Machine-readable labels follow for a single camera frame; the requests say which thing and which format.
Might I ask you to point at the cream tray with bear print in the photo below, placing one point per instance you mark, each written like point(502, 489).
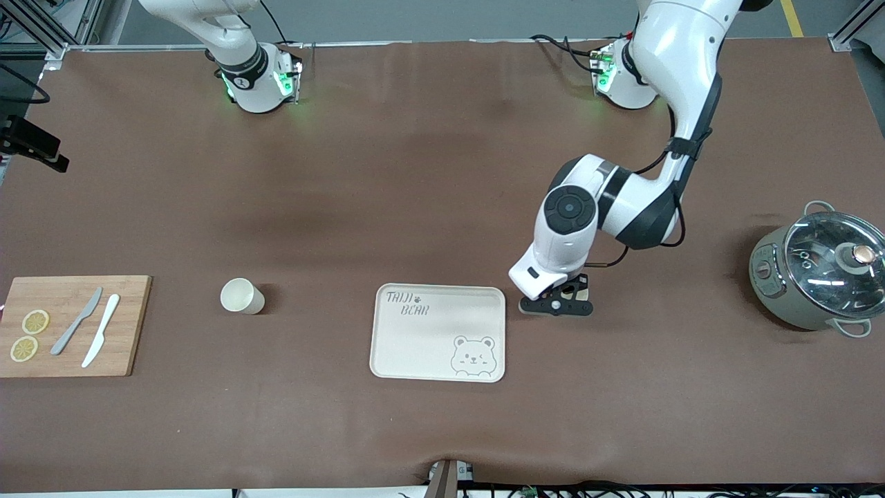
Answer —
point(429, 346)

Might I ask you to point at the glass pot lid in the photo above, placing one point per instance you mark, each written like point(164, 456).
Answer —
point(823, 277)

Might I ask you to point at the bamboo cutting board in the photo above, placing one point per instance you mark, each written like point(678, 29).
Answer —
point(131, 332)

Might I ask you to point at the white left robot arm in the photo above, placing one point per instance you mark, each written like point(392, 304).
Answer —
point(567, 242)

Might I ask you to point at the brown table mat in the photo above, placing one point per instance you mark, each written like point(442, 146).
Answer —
point(442, 173)

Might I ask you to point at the grey plastic knife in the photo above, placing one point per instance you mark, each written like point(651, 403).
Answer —
point(76, 321)

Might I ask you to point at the aluminium frame profile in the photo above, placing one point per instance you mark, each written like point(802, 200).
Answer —
point(52, 50)
point(847, 34)

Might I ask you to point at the white plastic cup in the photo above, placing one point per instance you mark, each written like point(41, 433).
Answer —
point(583, 294)
point(238, 295)

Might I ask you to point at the white plastic knife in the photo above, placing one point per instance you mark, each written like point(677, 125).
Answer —
point(104, 325)

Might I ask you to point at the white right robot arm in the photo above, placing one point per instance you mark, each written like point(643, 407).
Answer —
point(242, 69)

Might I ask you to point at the yellow lemon slice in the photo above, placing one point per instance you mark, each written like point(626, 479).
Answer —
point(35, 321)
point(24, 348)

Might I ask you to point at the grey cooking pot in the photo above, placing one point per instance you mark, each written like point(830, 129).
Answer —
point(774, 297)

